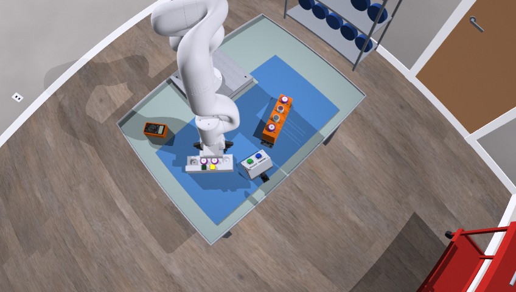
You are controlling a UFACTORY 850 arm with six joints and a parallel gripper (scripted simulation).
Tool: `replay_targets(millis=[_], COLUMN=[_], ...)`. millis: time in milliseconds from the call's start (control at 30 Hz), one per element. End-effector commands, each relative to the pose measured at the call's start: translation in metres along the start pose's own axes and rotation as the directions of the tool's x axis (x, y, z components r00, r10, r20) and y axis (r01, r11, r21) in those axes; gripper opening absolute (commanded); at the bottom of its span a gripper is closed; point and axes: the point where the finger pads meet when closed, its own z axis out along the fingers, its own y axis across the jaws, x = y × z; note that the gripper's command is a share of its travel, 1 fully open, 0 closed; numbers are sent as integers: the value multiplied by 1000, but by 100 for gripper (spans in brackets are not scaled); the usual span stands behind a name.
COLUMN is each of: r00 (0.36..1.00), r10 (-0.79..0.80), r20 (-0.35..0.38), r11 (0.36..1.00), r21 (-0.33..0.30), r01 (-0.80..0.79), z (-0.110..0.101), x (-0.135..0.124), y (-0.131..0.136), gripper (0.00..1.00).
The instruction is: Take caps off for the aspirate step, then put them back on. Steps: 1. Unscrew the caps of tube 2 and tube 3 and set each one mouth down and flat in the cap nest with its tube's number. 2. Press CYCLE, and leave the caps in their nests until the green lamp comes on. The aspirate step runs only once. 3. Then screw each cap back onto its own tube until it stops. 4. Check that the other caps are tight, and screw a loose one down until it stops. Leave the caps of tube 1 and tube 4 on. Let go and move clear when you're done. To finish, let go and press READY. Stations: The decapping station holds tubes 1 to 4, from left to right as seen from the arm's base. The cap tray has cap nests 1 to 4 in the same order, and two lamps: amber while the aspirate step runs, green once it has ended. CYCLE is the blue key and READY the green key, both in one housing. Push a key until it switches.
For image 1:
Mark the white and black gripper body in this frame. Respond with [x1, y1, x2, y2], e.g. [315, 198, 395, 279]
[200, 134, 225, 150]

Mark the blue flat mat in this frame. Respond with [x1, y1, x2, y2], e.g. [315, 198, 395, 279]
[156, 55, 339, 225]

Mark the orange tube rack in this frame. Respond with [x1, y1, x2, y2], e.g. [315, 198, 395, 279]
[262, 94, 293, 143]

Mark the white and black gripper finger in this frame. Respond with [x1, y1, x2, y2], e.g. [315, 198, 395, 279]
[193, 141, 202, 150]
[224, 141, 234, 154]

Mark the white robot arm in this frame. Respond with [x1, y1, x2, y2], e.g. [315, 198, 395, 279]
[151, 0, 240, 159]

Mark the orange digital multimeter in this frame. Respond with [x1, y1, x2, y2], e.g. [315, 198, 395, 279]
[143, 122, 168, 138]

